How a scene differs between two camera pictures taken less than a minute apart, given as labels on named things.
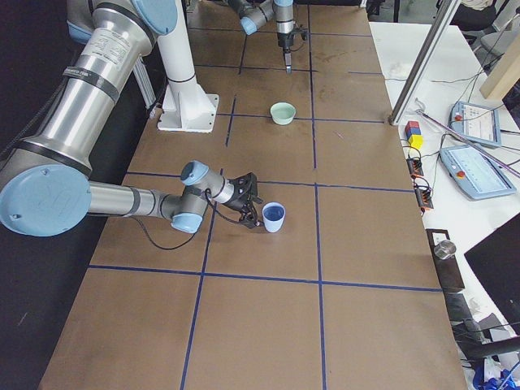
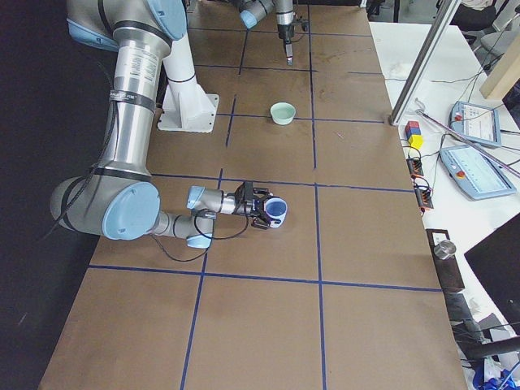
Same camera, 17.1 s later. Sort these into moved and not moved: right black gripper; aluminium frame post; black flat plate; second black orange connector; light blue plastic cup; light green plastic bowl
Moved: light blue plastic cup; right black gripper
Not moved: aluminium frame post; light green plastic bowl; second black orange connector; black flat plate
